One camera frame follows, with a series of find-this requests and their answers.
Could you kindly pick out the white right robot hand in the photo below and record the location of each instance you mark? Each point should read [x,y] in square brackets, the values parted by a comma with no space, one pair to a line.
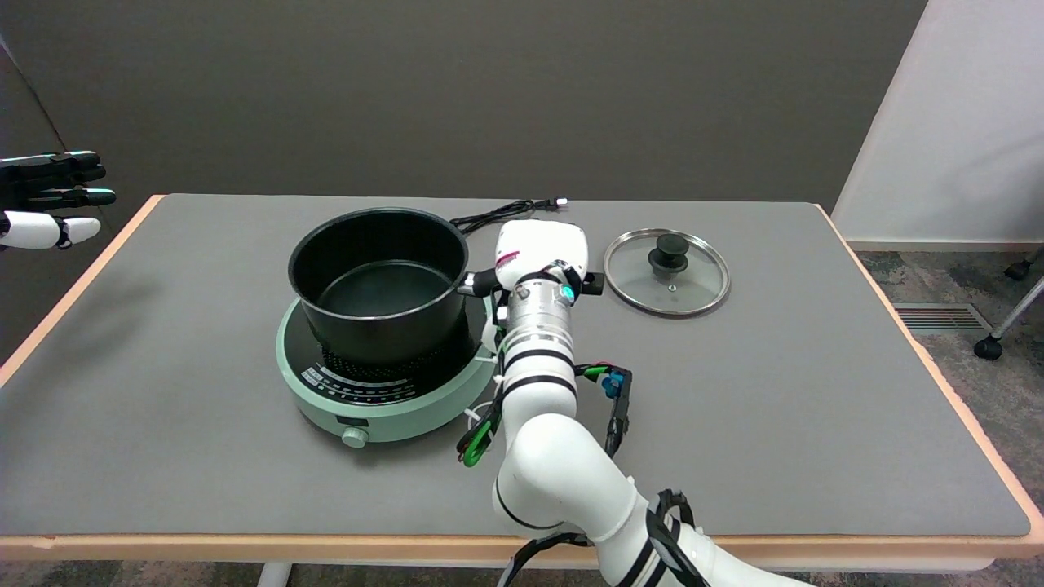
[542,244]

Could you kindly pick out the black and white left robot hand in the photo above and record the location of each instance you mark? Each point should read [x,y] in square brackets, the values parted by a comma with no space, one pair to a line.
[33,228]

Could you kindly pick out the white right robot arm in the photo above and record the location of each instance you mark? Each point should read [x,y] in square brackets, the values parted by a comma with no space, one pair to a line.
[555,473]

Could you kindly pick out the glass pot lid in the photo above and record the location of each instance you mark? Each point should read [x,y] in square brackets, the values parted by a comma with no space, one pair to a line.
[703,285]

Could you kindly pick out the green induction cooker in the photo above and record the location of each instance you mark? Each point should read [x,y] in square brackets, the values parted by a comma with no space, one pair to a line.
[391,416]

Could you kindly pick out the metal floor vent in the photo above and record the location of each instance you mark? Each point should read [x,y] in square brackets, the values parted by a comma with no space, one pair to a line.
[938,318]

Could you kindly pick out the white table leg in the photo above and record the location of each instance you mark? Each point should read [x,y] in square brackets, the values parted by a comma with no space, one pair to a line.
[273,575]

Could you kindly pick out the chair leg with caster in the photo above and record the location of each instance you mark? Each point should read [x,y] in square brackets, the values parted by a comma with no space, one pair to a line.
[1018,267]
[988,348]

